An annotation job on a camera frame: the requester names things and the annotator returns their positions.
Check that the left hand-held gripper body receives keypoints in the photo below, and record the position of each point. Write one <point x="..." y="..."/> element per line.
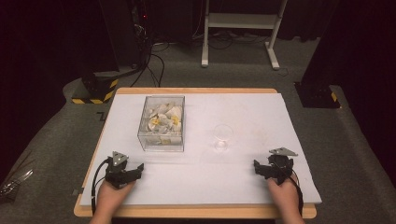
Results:
<point x="115" y="170"/>

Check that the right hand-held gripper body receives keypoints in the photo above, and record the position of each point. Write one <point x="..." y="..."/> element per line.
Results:
<point x="280" y="165"/>

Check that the clear glass cup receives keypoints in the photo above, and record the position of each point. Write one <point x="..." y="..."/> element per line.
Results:
<point x="223" y="144"/>

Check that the pile of white tea bags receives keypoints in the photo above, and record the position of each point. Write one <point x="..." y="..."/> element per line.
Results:
<point x="162" y="119"/>

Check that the clear acrylic drawer housing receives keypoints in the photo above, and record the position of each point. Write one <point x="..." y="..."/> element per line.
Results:
<point x="162" y="98"/>

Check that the person's left hand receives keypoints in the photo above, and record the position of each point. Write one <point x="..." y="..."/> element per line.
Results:
<point x="110" y="199"/>

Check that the person's right hand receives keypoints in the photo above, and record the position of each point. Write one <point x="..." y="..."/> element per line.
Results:
<point x="283" y="196"/>

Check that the white table mat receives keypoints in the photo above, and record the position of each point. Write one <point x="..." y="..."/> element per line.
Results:
<point x="218" y="183"/>

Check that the black yellow striped stand base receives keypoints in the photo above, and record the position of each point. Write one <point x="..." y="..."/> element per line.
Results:
<point x="96" y="90"/>

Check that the wooden table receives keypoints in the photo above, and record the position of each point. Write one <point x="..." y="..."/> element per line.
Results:
<point x="186" y="90"/>

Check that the black equipment tower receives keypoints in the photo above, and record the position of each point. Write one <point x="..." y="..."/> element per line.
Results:
<point x="138" y="34"/>

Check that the white metal stand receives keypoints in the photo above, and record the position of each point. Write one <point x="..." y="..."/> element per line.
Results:
<point x="239" y="21"/>

